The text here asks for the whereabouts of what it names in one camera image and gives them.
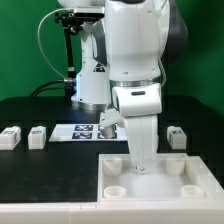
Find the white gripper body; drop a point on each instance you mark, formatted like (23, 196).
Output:
(142, 136)

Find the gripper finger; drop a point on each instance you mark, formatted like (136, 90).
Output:
(141, 168)

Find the white square table top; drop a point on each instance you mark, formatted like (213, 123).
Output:
(168, 177)

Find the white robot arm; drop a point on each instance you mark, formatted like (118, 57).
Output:
(124, 43)

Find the sheet with marker tags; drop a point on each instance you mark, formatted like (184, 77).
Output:
(83, 132)

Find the white L-shaped fence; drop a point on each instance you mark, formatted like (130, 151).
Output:
(187, 211)

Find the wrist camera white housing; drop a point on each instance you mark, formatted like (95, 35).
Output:
(108, 120)

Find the black camera stand pole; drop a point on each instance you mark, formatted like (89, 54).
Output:
(70, 56)

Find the black camera on stand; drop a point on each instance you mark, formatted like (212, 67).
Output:
(86, 14)

